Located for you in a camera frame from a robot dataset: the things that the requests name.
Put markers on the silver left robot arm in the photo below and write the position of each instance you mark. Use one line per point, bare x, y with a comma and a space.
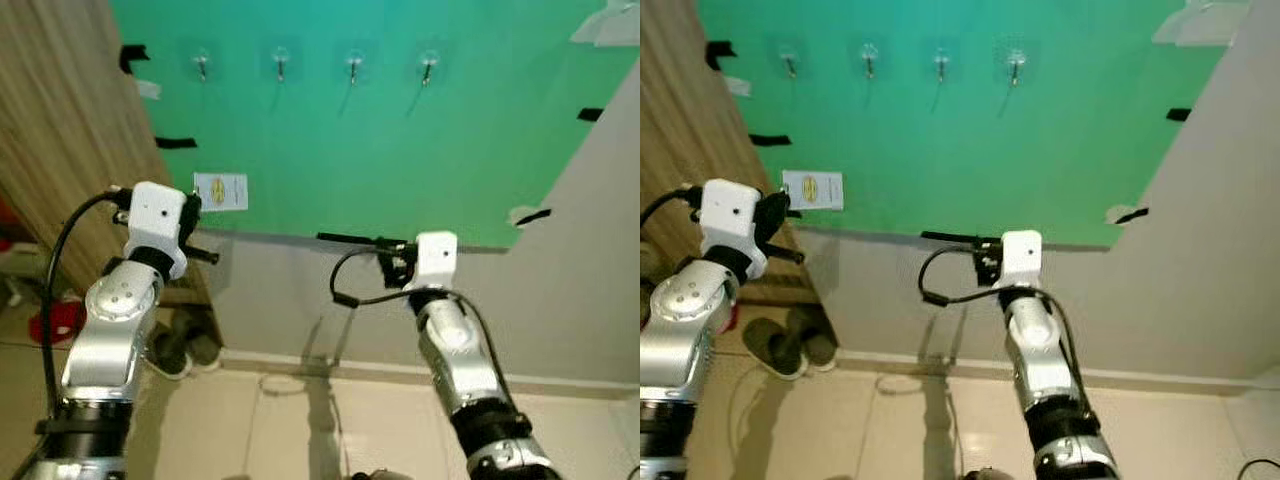
100, 350
675, 340

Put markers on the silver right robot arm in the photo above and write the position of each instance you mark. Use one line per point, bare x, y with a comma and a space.
1045, 370
465, 370

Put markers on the clear adhesive metal hook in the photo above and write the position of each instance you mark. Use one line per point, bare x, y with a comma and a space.
354, 65
869, 60
1016, 65
941, 62
281, 62
428, 65
201, 65
790, 65

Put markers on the white paper label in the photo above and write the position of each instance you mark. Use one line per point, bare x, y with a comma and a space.
220, 191
812, 189

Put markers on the black tape strip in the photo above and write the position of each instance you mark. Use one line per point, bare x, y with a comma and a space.
720, 52
1179, 114
537, 215
131, 55
770, 140
590, 114
1134, 214
176, 143

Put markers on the red plastic object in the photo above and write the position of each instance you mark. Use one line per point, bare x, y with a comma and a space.
55, 322
735, 318

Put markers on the grey slipper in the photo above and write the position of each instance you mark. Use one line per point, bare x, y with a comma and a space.
775, 347
203, 340
818, 340
168, 350

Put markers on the white baseboard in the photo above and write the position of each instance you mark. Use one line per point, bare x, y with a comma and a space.
400, 368
950, 366

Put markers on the white tape piece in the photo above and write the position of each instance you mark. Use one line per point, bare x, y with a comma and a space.
518, 213
738, 86
148, 89
1111, 213

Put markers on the wood grain cabinet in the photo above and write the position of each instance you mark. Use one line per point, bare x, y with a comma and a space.
50, 110
675, 110

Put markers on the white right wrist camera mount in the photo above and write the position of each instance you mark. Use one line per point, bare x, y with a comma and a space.
1020, 255
437, 255

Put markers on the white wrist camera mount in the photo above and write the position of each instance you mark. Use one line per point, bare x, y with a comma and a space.
1020, 255
437, 255
728, 215
155, 220

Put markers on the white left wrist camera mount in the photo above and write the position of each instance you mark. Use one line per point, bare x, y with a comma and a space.
728, 215
155, 220

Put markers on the green wall board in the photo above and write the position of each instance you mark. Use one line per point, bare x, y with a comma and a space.
400, 150
950, 150

